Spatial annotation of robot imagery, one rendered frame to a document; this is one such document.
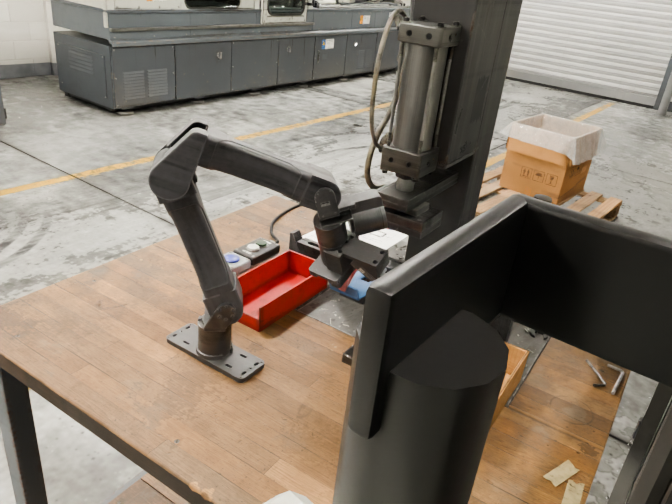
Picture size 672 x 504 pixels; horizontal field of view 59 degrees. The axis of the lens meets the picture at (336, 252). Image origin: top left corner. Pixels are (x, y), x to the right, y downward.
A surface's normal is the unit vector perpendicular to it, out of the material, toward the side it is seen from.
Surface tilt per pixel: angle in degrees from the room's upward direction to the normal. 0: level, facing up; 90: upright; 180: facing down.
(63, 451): 0
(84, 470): 0
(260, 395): 0
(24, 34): 90
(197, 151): 90
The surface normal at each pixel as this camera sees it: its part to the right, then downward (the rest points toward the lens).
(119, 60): 0.80, 0.34
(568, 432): 0.10, -0.89
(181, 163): 0.17, 0.46
